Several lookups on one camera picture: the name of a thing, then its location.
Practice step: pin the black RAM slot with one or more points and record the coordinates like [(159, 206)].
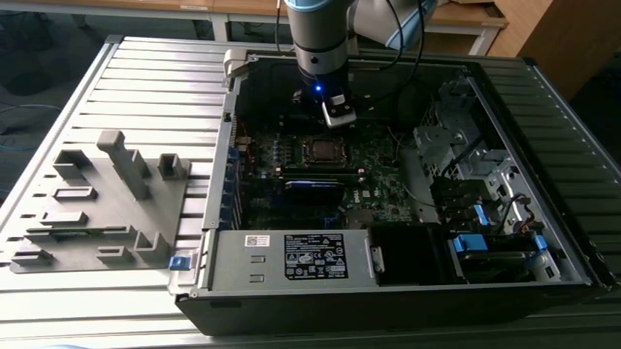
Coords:
[(319, 176), (295, 169)]

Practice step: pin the black and silver PC case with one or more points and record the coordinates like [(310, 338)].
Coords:
[(339, 316)]

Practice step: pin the silver metal drive cage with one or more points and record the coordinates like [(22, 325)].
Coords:
[(436, 140)]

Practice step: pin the wooden desk with white legs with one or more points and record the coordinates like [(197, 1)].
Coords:
[(96, 4), (464, 22)]

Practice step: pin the narrow blue plastic clip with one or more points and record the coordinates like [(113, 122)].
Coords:
[(539, 243), (479, 214)]

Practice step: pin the grey plastic case latch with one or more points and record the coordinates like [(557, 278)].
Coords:
[(235, 60)]

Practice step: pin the silver CPU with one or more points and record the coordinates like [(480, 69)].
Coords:
[(326, 150)]

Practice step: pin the wooden cabinet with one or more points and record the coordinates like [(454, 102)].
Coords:
[(567, 36)]

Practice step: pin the black graphics card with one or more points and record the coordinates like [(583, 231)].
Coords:
[(312, 198)]

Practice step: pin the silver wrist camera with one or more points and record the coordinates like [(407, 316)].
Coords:
[(340, 114)]

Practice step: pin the green motherboard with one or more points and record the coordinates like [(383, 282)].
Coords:
[(383, 181)]

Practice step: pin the brown chipset heatsink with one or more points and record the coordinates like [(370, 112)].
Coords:
[(360, 217)]

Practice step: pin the black hard disk drive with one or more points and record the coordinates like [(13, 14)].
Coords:
[(490, 267)]

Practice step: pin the black plastic fan housing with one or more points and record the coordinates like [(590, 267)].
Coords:
[(407, 254)]

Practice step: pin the CPU socket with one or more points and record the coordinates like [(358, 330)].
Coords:
[(330, 164)]

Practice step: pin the blue card retainer strip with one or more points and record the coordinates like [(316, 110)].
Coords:
[(228, 189)]

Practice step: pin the blue plastic case latch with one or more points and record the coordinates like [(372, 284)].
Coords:
[(177, 263)]

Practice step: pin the grey power supply unit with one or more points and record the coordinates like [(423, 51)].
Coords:
[(232, 276)]

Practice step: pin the grey parts rack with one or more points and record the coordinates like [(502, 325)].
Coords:
[(111, 218)]

